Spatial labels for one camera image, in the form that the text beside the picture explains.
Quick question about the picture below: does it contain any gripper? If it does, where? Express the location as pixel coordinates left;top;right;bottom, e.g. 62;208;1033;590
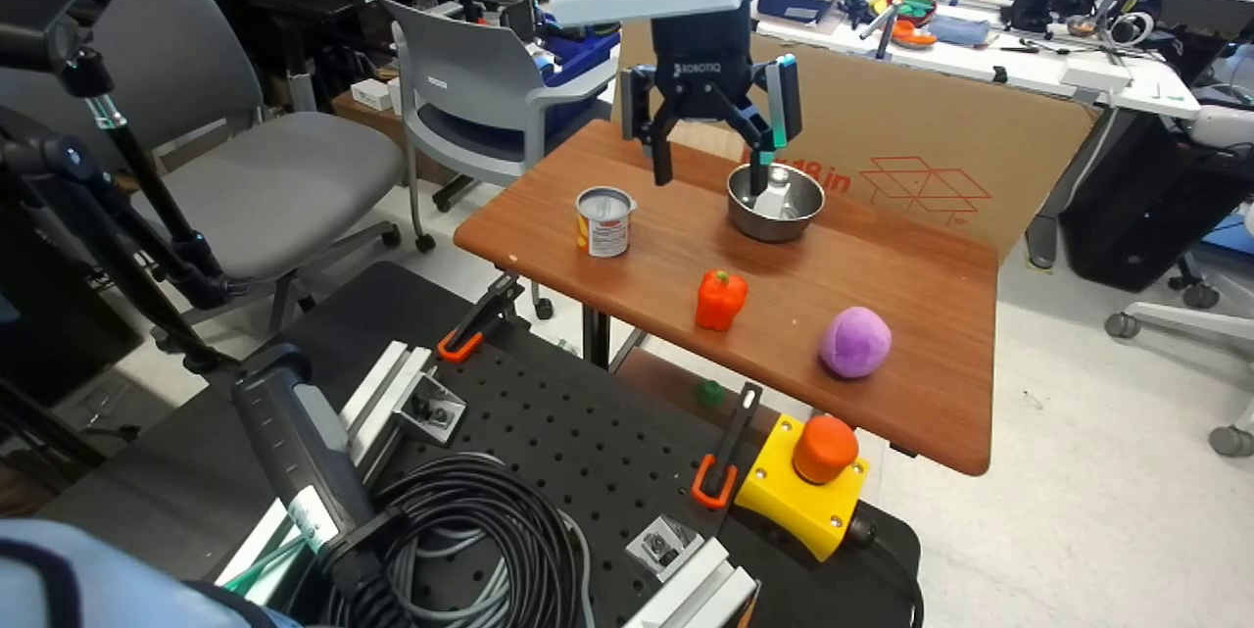
619;7;803;197

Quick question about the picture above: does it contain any metal pot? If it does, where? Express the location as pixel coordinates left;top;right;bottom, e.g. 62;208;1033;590
726;163;826;244

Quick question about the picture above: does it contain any tin can with label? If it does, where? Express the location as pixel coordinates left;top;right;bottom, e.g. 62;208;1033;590
574;185;639;260

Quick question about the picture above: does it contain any orange toy bell pepper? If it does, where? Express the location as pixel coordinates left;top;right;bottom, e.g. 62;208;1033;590
695;268;750;333

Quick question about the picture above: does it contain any purple plush ball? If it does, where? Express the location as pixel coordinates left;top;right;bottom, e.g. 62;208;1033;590
818;305;894;381

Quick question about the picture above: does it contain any light grey plastic chair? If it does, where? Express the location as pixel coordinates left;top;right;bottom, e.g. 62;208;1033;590
361;0;620;255

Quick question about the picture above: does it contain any white table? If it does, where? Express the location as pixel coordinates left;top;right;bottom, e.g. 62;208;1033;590
752;0;1203;270

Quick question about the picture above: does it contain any black and orange clamp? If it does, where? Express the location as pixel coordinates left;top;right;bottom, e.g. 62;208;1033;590
436;272;526;363
690;382;764;510

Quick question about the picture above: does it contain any small white box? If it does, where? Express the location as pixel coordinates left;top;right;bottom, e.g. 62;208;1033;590
350;76;394;113

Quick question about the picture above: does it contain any yellow emergency stop button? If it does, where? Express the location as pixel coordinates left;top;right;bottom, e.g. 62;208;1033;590
734;413;872;563

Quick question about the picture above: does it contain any flat white box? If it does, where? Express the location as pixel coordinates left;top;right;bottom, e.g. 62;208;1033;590
1060;57;1134;94

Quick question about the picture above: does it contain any grey office chair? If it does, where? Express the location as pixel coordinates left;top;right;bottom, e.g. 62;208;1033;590
0;0;409;335

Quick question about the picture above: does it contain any office chair base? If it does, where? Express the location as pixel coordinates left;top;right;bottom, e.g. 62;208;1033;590
1104;254;1254;459

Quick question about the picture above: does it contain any aluminium bracket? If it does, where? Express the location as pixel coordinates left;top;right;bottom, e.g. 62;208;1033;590
621;513;761;628
336;340;467;474

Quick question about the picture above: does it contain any coil of black cable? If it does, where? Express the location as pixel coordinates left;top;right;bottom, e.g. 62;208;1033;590
321;452;591;628

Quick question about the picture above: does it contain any camera on mount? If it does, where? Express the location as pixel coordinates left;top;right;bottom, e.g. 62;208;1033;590
0;0;248;376

